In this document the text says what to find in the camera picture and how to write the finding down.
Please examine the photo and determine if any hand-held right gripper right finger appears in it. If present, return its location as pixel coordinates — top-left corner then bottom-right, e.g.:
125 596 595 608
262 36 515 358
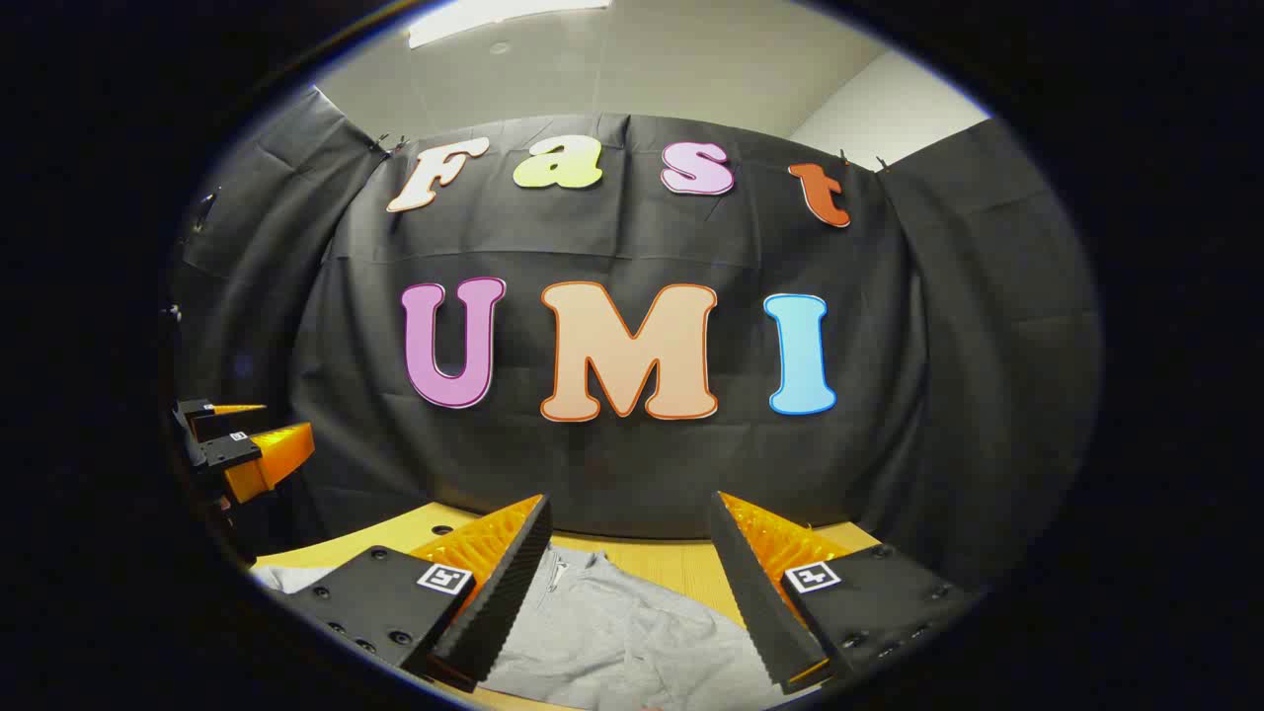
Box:
709 491 988 694

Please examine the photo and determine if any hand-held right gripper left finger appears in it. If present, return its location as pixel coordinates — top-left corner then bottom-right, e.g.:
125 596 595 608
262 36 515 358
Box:
284 494 554 692

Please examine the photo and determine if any grey zip-neck sweatshirt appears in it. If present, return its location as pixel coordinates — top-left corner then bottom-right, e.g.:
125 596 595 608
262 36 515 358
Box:
252 546 791 711

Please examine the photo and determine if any black backdrop cloth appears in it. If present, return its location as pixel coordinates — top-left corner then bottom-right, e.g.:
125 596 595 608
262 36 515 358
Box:
163 87 1102 593

